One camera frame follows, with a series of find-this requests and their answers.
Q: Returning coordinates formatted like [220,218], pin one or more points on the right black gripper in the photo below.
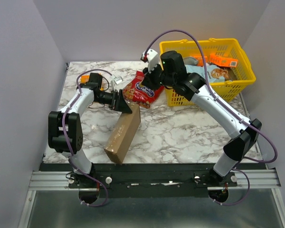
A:
[150,80]

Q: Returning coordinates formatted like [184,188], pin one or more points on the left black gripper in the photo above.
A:
[123,106]

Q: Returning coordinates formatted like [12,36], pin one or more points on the brown cardboard express box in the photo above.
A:
[122,135]

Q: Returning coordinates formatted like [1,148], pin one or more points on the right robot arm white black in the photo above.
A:
[169,70]

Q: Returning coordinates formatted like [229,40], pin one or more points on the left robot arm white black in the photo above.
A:
[65,133]

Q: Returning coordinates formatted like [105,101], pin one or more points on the small orange box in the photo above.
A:
[198,60]

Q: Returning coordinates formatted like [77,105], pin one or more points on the orange carton box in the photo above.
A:
[223,61]

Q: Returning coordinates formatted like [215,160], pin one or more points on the red candy bag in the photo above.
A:
[134,91]

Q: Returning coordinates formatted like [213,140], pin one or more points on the grey pouch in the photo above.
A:
[191,61]

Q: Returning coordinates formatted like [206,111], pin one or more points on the orange snack packet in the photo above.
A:
[85,79]

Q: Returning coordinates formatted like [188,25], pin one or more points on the light blue chips bag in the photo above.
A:
[215,74]

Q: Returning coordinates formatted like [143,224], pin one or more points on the yellow plastic basket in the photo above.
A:
[227,82]

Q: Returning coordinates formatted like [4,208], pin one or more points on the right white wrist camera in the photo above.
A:
[152,58]

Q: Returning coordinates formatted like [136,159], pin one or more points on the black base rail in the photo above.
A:
[111,181]

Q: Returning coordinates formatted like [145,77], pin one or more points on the aluminium frame profile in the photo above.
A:
[57,181]

